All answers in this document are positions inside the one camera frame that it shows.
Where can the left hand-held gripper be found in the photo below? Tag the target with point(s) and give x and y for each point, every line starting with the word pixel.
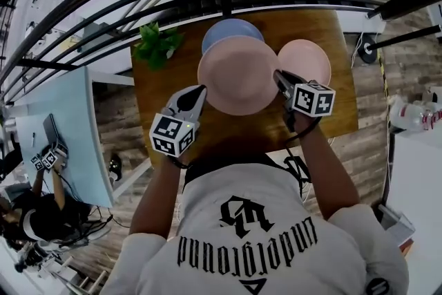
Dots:
pixel 172 134

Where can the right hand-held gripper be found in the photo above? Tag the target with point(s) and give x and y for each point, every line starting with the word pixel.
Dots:
pixel 312 98

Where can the small pink plate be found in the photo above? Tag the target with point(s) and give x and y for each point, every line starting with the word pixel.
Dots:
pixel 307 58

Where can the large pink plate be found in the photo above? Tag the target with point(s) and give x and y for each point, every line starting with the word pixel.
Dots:
pixel 238 76

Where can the blue plate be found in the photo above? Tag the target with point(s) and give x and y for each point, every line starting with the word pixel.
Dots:
pixel 231 31

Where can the person's left forearm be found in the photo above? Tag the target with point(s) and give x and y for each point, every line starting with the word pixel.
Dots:
pixel 155 197

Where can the person's right forearm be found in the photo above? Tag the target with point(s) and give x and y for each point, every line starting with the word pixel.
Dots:
pixel 328 169

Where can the green artificial plant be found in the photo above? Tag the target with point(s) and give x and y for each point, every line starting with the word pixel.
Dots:
pixel 157 46

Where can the black wristband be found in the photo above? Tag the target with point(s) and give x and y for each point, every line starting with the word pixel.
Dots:
pixel 180 163

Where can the black round base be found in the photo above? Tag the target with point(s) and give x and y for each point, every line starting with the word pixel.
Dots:
pixel 366 49

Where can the black shoe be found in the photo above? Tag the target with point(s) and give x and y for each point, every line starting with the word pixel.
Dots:
pixel 115 166

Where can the light blue desk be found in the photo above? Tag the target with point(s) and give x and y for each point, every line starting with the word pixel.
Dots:
pixel 79 121

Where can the clear plastic bottle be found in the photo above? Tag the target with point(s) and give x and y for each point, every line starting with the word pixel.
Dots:
pixel 411 114

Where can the grey laptop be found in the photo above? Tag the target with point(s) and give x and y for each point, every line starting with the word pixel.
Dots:
pixel 53 131

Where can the white side table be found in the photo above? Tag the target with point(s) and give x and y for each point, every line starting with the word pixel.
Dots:
pixel 418 183

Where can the white printed t-shirt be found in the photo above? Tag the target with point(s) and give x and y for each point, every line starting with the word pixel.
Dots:
pixel 259 252

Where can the white box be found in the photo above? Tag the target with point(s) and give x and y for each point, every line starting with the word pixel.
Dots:
pixel 397 224

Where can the wooden rack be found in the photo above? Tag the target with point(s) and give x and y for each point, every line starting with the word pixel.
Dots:
pixel 76 278

